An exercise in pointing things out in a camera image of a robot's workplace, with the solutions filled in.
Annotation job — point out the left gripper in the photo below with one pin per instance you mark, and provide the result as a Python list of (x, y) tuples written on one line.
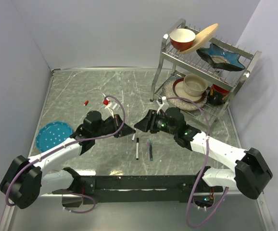
[(118, 123)]

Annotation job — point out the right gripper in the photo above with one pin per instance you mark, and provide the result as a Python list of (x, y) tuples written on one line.
[(148, 123)]

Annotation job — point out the green gel pen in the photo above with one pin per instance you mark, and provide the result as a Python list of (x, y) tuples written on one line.
[(151, 158)]

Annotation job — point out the purple highlighter pen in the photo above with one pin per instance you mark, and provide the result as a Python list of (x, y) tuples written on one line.
[(148, 145)]

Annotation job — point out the white black-tip marker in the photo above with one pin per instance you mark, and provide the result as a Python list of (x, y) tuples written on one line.
[(137, 151)]

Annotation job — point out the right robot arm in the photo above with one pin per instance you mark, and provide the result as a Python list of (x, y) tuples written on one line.
[(245, 170)]

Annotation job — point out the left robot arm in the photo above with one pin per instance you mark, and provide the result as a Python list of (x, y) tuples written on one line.
[(28, 178)]

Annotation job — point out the silver glitter plate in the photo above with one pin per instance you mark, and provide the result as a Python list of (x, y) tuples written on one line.
[(169, 91)]

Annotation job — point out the red brown plate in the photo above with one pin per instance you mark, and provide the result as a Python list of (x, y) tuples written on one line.
[(179, 92)]

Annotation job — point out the beige ceramic bowl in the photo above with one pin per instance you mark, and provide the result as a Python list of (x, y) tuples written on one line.
[(194, 85)]

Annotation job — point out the steel dish rack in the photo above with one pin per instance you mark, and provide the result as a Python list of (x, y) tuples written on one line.
[(194, 64)]

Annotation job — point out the blue polka dot plate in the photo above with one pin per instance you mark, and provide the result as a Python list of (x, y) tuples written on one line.
[(52, 134)]

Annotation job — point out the black red patterned cup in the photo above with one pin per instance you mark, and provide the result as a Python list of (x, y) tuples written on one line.
[(217, 95)]

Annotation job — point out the red white bowl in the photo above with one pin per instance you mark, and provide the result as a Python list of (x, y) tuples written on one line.
[(182, 39)]

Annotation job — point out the blue star-shaped dish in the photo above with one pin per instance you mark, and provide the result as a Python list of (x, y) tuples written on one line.
[(218, 58)]

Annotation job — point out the beige wooden plate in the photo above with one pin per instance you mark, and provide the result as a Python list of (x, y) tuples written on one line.
[(202, 38)]

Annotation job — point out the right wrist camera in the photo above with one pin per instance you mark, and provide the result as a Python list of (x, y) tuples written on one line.
[(162, 104)]

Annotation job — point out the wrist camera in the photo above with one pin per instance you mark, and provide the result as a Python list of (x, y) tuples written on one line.
[(162, 104), (109, 107)]

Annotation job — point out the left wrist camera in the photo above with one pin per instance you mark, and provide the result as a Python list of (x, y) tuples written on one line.
[(109, 107)]

